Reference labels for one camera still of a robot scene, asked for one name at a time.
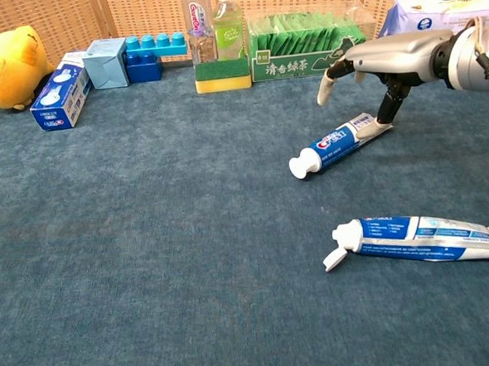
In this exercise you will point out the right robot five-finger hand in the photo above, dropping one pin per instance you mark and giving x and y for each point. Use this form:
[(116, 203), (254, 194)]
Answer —
[(394, 53)]

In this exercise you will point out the toothpaste tube large logo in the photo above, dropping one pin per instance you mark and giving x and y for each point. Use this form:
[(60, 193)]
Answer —
[(333, 142)]

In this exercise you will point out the toothpaste tube pale blue print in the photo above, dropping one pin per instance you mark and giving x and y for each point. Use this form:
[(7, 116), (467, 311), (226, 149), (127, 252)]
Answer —
[(397, 231)]

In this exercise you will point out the blue toothpaste carton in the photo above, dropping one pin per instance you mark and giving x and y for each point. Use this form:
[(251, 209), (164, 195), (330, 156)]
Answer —
[(56, 99)]

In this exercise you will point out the white blue tissue pack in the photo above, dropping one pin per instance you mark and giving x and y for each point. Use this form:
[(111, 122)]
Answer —
[(425, 14)]

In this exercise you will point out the green tea bag box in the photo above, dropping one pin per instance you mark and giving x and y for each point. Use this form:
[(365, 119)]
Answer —
[(283, 66)]

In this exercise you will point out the green drink bottle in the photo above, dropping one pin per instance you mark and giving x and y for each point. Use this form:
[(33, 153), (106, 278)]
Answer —
[(229, 30)]

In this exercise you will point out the green yellow sponge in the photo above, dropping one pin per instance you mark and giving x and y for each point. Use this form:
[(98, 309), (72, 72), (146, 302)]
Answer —
[(221, 74)]

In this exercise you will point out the clear bottle pink label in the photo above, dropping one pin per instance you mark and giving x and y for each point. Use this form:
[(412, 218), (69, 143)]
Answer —
[(198, 28)]

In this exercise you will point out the light blue long toy brick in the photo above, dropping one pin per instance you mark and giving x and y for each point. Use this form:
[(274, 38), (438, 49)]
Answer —
[(157, 49)]

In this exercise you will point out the dark blue toy brick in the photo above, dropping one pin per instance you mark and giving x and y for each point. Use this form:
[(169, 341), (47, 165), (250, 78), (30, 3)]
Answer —
[(144, 71)]

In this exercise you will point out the woven wicker folding screen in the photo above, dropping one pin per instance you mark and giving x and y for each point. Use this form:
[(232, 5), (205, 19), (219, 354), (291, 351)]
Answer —
[(147, 10)]

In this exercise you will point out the pale blue small carton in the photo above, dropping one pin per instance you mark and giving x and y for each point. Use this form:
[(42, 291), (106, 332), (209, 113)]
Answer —
[(104, 65)]

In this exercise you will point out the teal table cloth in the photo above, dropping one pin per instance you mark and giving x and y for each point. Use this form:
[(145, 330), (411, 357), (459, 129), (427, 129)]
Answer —
[(148, 238)]

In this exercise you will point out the yellow chick plush toy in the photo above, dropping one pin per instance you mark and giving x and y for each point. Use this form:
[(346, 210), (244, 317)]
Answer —
[(5, 69)]

